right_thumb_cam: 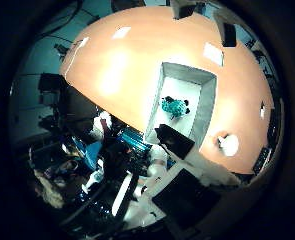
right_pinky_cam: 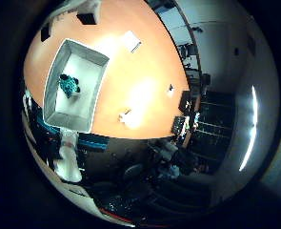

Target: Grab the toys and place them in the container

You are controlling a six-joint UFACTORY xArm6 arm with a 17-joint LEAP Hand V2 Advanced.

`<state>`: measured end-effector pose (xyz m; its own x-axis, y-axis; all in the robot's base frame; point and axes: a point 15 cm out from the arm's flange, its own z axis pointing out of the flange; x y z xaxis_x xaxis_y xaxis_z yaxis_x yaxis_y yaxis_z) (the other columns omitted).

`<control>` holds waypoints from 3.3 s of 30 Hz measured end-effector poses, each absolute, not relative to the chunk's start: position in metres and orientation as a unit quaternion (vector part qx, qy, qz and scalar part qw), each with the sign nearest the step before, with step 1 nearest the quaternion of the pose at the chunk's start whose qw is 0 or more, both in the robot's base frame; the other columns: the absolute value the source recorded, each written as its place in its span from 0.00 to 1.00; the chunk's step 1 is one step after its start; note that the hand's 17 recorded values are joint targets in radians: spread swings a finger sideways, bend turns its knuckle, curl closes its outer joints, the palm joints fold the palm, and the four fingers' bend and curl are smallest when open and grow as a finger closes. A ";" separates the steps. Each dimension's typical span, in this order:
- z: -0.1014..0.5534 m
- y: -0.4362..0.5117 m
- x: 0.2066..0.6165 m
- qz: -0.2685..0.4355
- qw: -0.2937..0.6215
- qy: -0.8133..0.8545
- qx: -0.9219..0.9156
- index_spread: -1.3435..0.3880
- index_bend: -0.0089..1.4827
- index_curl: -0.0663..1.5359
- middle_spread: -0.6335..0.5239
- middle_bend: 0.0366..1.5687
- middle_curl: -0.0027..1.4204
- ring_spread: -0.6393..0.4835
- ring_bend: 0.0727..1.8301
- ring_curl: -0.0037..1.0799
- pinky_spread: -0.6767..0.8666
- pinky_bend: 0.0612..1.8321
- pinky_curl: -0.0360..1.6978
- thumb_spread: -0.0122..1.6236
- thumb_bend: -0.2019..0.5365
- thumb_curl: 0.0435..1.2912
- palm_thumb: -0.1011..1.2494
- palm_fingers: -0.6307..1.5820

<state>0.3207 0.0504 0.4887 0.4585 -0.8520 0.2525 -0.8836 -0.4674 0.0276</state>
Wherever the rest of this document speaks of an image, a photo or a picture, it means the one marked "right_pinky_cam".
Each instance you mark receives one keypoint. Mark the teal striped plush toy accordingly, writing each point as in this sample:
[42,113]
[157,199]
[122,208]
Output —
[68,84]

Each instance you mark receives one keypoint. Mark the small black white marker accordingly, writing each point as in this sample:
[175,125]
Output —
[170,89]

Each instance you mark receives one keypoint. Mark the dark equipment box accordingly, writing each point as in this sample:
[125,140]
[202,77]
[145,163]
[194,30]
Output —
[185,101]

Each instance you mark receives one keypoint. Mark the blue chair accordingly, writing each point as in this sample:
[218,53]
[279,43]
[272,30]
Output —
[171,171]

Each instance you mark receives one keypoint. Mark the gray fabric box white rim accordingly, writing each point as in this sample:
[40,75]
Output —
[76,86]

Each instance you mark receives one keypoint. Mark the black shelf rack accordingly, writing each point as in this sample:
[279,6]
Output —
[213,127]

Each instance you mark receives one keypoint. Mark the white paper sheet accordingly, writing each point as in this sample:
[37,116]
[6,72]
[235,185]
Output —
[132,41]

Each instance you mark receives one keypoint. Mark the ceiling light strip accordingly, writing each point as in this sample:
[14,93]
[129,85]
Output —
[249,127]

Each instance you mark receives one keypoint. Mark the small black block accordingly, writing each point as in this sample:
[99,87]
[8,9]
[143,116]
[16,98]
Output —
[44,31]

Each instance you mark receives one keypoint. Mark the white post with black block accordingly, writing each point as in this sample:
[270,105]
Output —
[89,14]

